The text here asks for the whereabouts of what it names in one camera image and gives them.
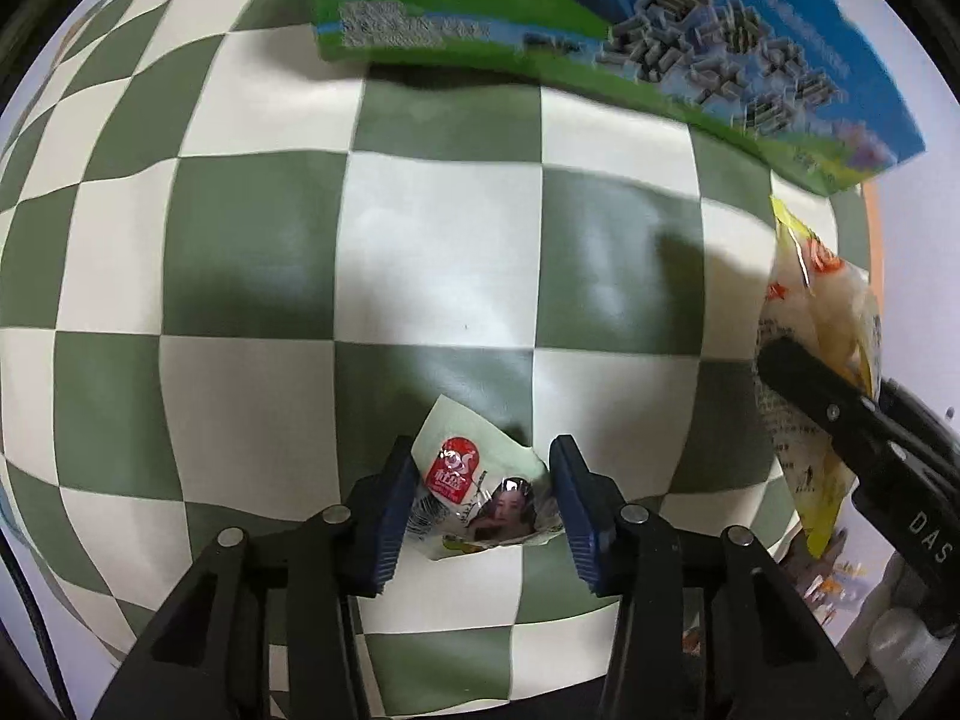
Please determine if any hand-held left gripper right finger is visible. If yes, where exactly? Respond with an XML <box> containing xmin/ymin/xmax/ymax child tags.
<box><xmin>549</xmin><ymin>435</ymin><xmax>875</xmax><ymax>720</ymax></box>

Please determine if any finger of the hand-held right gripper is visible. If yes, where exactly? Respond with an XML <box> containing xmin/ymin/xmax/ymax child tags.
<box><xmin>879</xmin><ymin>379</ymin><xmax>960</xmax><ymax>458</ymax></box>
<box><xmin>756</xmin><ymin>336</ymin><xmax>925</xmax><ymax>482</ymax></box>

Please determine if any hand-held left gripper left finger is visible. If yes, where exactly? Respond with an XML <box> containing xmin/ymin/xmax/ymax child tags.
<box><xmin>90</xmin><ymin>435</ymin><xmax>421</xmax><ymax>720</ymax></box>

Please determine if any pale green portrait snack packet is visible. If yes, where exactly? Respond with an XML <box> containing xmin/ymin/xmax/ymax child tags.
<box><xmin>405</xmin><ymin>394</ymin><xmax>563</xmax><ymax>562</ymax></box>

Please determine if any pale yellow snack packet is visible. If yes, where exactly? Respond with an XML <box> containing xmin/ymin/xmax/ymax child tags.
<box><xmin>754</xmin><ymin>195</ymin><xmax>882</xmax><ymax>560</ymax></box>

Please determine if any blue green cardboard box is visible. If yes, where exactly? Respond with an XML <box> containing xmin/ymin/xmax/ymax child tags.
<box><xmin>298</xmin><ymin>0</ymin><xmax>925</xmax><ymax>196</ymax></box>

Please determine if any green white checkered cloth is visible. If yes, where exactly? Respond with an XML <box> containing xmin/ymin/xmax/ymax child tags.
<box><xmin>0</xmin><ymin>0</ymin><xmax>875</xmax><ymax>698</ymax></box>

